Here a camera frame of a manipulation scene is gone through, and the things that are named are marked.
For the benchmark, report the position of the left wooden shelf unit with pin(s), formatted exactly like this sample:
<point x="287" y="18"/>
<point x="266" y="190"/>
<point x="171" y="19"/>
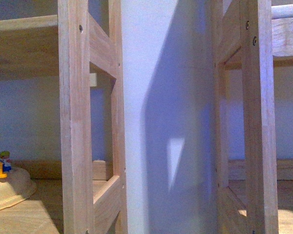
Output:
<point x="62" y="114"/>

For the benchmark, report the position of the beige cloth hat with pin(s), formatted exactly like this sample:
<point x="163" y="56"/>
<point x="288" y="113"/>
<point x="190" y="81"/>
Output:
<point x="16" y="187"/>

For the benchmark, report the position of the toy figure with green cap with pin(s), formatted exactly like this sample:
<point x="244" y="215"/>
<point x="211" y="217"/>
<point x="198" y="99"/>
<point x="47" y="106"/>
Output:
<point x="5" y="160"/>

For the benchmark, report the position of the right wooden shelf unit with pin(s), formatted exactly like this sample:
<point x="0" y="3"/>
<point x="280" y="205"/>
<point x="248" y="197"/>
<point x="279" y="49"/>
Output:
<point x="254" y="195"/>

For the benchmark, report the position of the wooden shelf unit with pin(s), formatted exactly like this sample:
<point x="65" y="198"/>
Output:
<point x="62" y="114"/>
<point x="254" y="195"/>

